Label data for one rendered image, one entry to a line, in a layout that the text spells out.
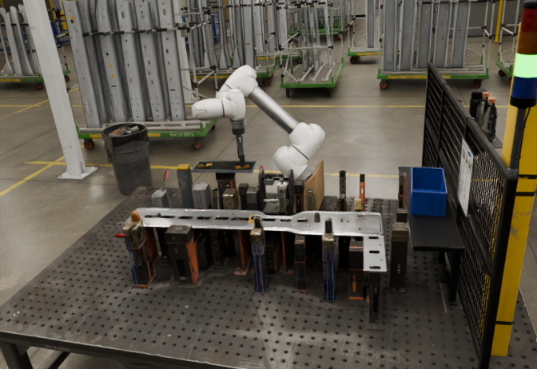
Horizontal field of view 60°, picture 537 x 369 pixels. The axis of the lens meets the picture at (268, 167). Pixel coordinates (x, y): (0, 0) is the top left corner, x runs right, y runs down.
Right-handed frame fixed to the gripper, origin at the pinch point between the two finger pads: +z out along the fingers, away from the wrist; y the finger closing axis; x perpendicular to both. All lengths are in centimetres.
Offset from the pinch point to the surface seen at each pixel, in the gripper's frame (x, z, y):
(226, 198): -11.3, 14.5, 18.1
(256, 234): 0, 16, 57
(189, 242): -33, 24, 43
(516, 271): 91, 9, 120
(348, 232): 46, 20, 60
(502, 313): 89, 29, 119
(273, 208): 14.4, 23.9, 18.8
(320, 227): 34, 20, 52
